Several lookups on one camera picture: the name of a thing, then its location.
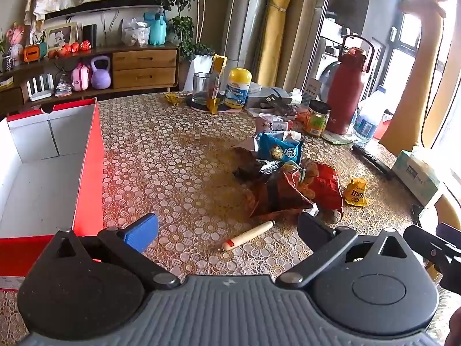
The purple kettlebell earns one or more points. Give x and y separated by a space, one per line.
100 77

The glass cup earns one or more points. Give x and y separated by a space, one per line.
201 90

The red cardboard box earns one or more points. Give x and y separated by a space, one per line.
36 187

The stack of small books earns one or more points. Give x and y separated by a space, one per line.
63 88

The red apple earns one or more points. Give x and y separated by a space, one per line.
60 53
52 54

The red wrapped fruit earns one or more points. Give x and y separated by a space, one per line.
85 45
75 48
67 50

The clear plastic bag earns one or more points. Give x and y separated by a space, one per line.
135 34

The wooden TV cabinet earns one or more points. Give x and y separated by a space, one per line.
108 52

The white router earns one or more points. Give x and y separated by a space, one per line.
39 92

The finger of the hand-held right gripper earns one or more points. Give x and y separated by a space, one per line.
450 234
426 243

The green indoor tree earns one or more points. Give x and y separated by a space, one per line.
180 25

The spider plant dark vase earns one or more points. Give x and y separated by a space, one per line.
7 63

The white standing card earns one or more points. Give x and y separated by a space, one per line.
311 90

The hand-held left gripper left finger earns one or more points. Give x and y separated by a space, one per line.
142 230

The cream stick red tip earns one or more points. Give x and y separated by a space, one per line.
248 236

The pink toy case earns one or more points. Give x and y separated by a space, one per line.
80 77

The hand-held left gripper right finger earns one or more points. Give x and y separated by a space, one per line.
311 232

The photo frame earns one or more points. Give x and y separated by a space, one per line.
59 36

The teal spray bottle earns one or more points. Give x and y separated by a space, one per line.
156 30

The blue snack packet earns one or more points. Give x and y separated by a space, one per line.
279 147

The red water bottle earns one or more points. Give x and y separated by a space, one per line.
344 93

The black speaker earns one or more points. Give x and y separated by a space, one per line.
89 36

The black television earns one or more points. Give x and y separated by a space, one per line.
108 5

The pink flamingo plush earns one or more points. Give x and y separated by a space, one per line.
16 39

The washing machine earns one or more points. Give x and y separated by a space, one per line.
329 61

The white planter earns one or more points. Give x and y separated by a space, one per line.
196 74

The orange teal desk box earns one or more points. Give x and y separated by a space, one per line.
34 52

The wooden cabinet drawer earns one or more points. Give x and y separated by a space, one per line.
144 58
144 78

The black-lid jar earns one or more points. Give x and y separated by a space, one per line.
317 120

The tall yellow packet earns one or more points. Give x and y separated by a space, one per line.
218 79

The green white tissue box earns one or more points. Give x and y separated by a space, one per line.
414 176

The clear plastic water jug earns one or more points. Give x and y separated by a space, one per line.
371 119

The grey standing air conditioner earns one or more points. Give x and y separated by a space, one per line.
248 18

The yellow candy packet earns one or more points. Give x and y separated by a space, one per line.
354 193

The small yellow wrapper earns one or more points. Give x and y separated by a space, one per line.
172 99

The yellow rolled curtain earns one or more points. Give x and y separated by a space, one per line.
277 25

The white pink snack packet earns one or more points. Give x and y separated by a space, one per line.
272 122

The grey flat box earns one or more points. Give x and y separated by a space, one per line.
266 92

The yellow-lid supplement bottle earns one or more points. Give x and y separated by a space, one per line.
237 90

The red chip bag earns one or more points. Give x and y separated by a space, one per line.
288 194

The slim black remote control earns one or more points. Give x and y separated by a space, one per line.
372 160

